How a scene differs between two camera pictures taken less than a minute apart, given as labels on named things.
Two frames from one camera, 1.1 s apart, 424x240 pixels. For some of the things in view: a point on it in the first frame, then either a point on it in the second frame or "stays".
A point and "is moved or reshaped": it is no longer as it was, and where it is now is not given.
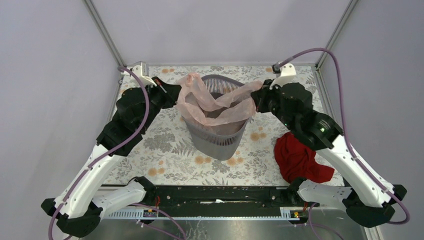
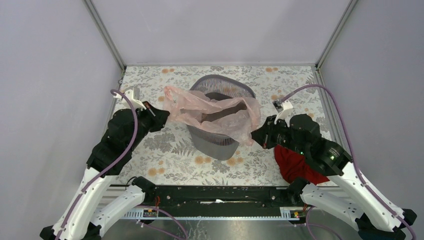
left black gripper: x=170 y=92 → x=159 y=116
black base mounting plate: x=221 y=197 stays
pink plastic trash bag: x=198 y=106 is moved or reshaped
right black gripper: x=260 y=95 → x=264 y=135
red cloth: x=295 y=160 stays
